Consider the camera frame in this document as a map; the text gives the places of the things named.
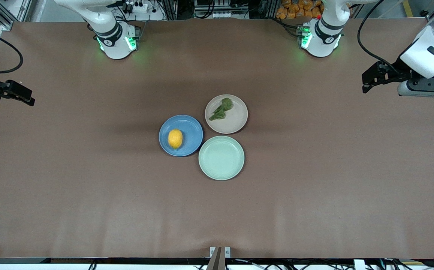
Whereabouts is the small metal bracket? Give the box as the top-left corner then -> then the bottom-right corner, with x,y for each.
210,246 -> 231,259

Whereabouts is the aluminium frame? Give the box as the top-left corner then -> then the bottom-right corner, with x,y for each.
0,0 -> 34,31

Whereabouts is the white power strip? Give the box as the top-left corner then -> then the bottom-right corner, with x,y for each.
124,0 -> 151,14

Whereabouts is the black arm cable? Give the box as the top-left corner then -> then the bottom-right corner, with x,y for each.
0,26 -> 24,75
357,0 -> 403,74

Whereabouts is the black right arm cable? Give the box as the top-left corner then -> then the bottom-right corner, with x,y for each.
0,26 -> 24,75

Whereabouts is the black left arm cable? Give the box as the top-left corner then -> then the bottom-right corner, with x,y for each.
357,0 -> 403,74

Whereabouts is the yellow lemon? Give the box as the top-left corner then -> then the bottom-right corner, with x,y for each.
168,129 -> 183,149

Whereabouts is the beige plate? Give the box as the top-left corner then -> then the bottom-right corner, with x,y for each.
205,94 -> 248,134

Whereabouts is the light green plate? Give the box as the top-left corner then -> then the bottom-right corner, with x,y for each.
198,135 -> 245,181

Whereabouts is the brown wooden strip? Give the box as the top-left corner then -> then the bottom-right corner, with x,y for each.
206,246 -> 226,270

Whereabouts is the blue plate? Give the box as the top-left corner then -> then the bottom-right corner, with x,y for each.
159,115 -> 204,157

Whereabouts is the orange snack bag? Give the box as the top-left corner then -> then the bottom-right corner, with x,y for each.
276,0 -> 324,20

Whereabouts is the green lettuce leaf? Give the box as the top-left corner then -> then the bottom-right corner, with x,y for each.
209,97 -> 234,122

